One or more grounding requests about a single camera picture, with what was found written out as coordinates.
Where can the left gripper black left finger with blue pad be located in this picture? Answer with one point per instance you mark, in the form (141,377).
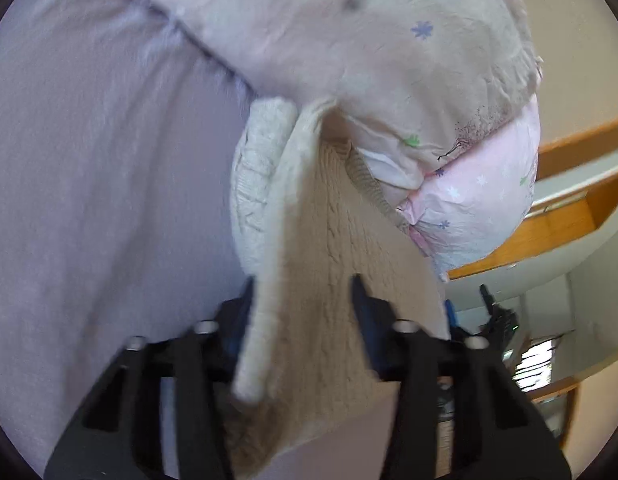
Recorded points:
(116,431)

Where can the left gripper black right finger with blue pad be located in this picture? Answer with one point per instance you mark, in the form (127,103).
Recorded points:
(459,413)

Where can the beige cable knit sweater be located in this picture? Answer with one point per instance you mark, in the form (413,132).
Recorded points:
(306,217)

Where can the wooden shelf unit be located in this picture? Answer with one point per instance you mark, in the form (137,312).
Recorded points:
(556,399)

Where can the pink floral right pillow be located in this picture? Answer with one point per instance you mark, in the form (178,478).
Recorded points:
(470,207)

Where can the pink floral pillow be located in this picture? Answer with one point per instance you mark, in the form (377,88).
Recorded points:
(470,207)
(418,81)

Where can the wooden headboard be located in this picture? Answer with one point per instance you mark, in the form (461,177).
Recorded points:
(567,215)

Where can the pink floral left pillow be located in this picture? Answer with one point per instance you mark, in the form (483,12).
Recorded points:
(418,81)

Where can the lilac bed sheet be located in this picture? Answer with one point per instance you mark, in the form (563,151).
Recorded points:
(117,135)

